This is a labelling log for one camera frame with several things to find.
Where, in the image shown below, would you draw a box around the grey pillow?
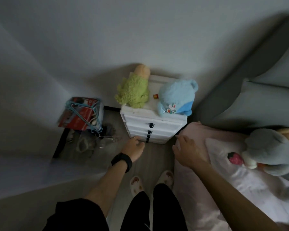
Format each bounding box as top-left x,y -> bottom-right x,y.
207,39 -> 289,133

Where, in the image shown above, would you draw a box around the white drawer nightstand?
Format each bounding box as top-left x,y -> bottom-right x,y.
120,74 -> 188,145

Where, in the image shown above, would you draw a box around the grey headboard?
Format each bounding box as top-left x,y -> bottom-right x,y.
190,13 -> 289,123

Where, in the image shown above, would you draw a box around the white patterned slipper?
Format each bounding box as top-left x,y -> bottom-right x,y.
156,170 -> 174,190
130,176 -> 145,197

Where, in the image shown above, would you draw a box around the green plush toy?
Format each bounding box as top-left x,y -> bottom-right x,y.
115,64 -> 151,109

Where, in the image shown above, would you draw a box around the pink bedding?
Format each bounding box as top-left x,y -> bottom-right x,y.
172,122 -> 289,231

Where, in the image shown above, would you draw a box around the black smartwatch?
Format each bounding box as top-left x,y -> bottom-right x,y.
111,152 -> 133,173

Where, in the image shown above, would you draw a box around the red printed box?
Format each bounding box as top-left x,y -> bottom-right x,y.
57,97 -> 104,132

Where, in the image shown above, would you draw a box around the blue plush toy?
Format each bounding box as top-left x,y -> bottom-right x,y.
157,79 -> 199,117

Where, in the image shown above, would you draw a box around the black trousers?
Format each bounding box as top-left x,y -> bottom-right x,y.
120,184 -> 188,231

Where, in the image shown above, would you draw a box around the clear plastic hanger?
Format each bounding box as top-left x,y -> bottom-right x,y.
96,132 -> 120,149

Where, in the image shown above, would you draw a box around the black shirt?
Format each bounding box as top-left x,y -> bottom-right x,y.
42,198 -> 110,231

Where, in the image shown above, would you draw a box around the person's left forearm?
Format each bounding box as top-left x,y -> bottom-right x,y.
84,161 -> 128,217

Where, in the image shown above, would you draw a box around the person's left hand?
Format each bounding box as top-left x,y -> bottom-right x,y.
121,136 -> 145,163

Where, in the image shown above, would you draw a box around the person's right hand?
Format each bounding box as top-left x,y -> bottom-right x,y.
172,135 -> 210,170

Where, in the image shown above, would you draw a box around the bunch of blue hangers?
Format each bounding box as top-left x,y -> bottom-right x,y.
65,98 -> 104,133

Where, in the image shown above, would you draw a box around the grey plush toy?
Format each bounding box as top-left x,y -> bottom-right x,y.
242,128 -> 289,202

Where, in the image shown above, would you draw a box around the pink strawberry plush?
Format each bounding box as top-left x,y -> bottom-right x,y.
227,152 -> 244,166

